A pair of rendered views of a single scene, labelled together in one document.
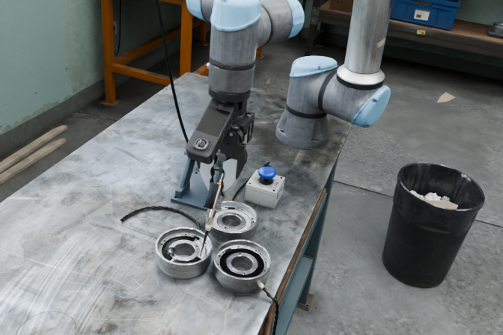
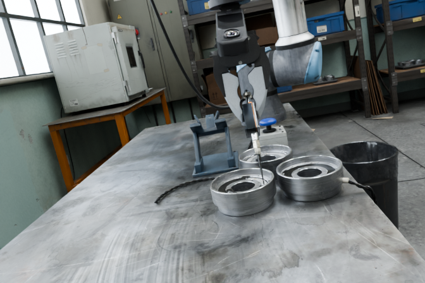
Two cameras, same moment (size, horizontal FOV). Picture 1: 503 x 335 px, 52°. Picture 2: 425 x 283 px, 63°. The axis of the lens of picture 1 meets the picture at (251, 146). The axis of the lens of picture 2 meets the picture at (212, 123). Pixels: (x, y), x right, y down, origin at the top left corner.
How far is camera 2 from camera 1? 0.52 m
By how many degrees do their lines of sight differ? 20
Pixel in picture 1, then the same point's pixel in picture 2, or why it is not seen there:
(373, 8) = not seen: outside the picture
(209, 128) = (231, 24)
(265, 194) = (276, 138)
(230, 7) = not seen: outside the picture
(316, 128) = (275, 103)
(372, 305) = not seen: hidden behind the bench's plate
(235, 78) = not seen: outside the picture
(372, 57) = (301, 17)
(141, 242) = (189, 208)
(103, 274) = (169, 242)
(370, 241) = not seen: hidden behind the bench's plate
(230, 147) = (252, 52)
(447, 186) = (361, 156)
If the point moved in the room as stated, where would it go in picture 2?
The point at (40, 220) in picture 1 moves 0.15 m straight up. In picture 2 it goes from (66, 234) to (41, 150)
